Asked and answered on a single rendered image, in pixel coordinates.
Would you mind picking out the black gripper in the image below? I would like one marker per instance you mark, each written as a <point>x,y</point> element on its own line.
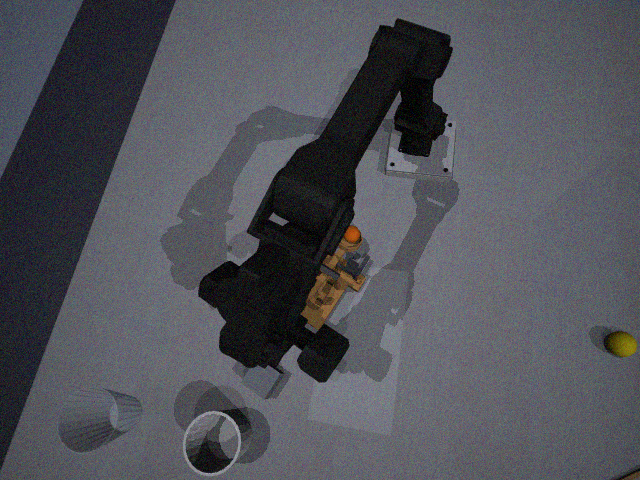
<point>321,352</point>

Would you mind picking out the brown ball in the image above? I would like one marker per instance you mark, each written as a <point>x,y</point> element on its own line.
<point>352,234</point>

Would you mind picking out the yellow-green ball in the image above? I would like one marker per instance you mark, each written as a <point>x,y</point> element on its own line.
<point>621,344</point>

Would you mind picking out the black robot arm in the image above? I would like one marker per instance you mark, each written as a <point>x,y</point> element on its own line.
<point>315,189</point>

